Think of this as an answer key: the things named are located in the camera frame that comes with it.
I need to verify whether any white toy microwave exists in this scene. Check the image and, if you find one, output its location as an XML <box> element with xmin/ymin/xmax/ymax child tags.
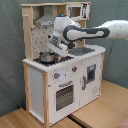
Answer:
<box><xmin>67</xmin><ymin>3</ymin><xmax>90</xmax><ymax>20</ymax></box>

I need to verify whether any grey toy range hood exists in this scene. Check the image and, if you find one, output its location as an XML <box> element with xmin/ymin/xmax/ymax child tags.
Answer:
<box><xmin>34</xmin><ymin>5</ymin><xmax>57</xmax><ymax>27</ymax></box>

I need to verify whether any left red stove knob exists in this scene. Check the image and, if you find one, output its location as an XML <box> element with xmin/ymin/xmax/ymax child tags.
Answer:
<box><xmin>54</xmin><ymin>73</ymin><xmax>60</xmax><ymax>79</ymax></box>

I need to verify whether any toy oven door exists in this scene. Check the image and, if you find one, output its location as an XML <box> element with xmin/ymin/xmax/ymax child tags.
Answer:
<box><xmin>49</xmin><ymin>79</ymin><xmax>79</xmax><ymax>125</ymax></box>

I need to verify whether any small metal toy pot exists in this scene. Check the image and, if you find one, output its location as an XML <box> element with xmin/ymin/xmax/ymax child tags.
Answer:
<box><xmin>40</xmin><ymin>51</ymin><xmax>55</xmax><ymax>62</ymax></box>

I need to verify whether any grey toy sink basin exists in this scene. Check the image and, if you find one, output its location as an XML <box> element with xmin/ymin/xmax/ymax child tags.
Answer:
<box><xmin>68</xmin><ymin>47</ymin><xmax>94</xmax><ymax>56</ymax></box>

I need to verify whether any wooden toy kitchen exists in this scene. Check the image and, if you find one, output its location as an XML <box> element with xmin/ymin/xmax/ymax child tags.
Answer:
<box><xmin>22</xmin><ymin>2</ymin><xmax>105</xmax><ymax>127</ymax></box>

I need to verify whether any white toy fridge door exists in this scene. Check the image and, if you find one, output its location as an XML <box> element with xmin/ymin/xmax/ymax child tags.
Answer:
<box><xmin>80</xmin><ymin>55</ymin><xmax>102</xmax><ymax>106</ymax></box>

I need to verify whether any right red stove knob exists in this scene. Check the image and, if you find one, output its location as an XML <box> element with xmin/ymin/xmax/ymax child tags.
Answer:
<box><xmin>71</xmin><ymin>65</ymin><xmax>78</xmax><ymax>73</ymax></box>

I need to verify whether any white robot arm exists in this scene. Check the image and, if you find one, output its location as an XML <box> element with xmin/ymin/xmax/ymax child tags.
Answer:
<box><xmin>47</xmin><ymin>15</ymin><xmax>128</xmax><ymax>57</ymax></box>

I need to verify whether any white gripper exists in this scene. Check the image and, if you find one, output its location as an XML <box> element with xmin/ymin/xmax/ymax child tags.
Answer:
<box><xmin>47</xmin><ymin>34</ymin><xmax>68</xmax><ymax>57</ymax></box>

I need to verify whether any red stove knob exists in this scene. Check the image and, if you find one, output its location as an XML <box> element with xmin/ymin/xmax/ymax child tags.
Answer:
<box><xmin>54</xmin><ymin>73</ymin><xmax>60</xmax><ymax>79</ymax></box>
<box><xmin>71</xmin><ymin>65</ymin><xmax>78</xmax><ymax>73</ymax></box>

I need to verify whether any black toy stovetop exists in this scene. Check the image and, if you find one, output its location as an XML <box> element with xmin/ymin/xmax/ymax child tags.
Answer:
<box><xmin>34</xmin><ymin>53</ymin><xmax>72</xmax><ymax>66</ymax></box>

